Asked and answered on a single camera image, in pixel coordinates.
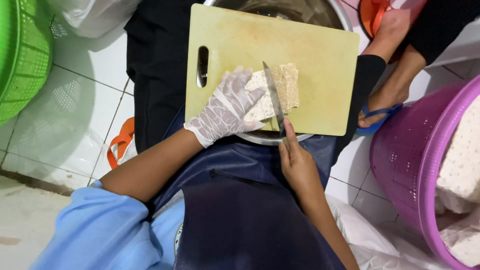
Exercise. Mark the white plastic bag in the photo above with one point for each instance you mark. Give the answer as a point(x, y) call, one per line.
point(93, 15)
point(367, 236)

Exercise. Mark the person's right foot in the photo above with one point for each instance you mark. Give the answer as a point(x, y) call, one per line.
point(390, 33)

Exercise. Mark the orange sandal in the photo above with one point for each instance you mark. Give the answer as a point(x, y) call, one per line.
point(120, 144)
point(375, 17)

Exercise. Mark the black trousers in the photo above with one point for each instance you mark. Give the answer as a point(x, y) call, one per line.
point(157, 75)

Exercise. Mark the large steel bowl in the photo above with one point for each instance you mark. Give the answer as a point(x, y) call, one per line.
point(300, 11)

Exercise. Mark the pale tempeh block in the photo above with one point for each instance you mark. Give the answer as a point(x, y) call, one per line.
point(288, 86)

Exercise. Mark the dark blue apron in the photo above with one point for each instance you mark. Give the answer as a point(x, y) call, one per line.
point(243, 210)

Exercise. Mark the light blue shirt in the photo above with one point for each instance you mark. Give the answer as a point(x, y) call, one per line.
point(105, 232)

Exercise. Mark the person's right hand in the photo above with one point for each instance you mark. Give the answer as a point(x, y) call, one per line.
point(302, 170)

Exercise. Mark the yellow-green plastic cutting board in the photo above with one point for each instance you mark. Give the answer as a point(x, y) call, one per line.
point(322, 75)

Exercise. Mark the blue sandal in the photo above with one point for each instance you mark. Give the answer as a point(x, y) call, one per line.
point(378, 114)

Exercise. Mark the pile of tempeh blocks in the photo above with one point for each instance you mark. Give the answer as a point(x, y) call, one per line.
point(463, 168)

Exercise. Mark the green plastic basket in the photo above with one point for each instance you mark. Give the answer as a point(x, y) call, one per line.
point(22, 56)

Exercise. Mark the person's left hand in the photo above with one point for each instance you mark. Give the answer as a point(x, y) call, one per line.
point(221, 112)

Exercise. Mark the purple plastic basket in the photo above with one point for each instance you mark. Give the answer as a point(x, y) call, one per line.
point(405, 161)

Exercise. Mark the steel kitchen knife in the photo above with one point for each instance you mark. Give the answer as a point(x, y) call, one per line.
point(273, 93)

